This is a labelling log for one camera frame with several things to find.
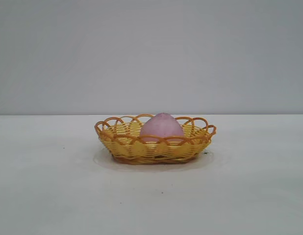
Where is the yellow woven plastic basket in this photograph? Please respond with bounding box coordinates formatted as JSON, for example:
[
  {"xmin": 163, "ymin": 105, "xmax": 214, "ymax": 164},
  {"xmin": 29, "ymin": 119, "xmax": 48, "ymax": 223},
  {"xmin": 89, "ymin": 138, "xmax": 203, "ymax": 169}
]
[{"xmin": 94, "ymin": 114, "xmax": 218, "ymax": 165}]

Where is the pink peach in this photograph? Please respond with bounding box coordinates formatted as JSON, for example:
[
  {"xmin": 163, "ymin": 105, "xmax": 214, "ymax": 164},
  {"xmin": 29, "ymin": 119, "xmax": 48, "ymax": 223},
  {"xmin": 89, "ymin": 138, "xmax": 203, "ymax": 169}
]
[{"xmin": 139, "ymin": 112, "xmax": 185, "ymax": 144}]

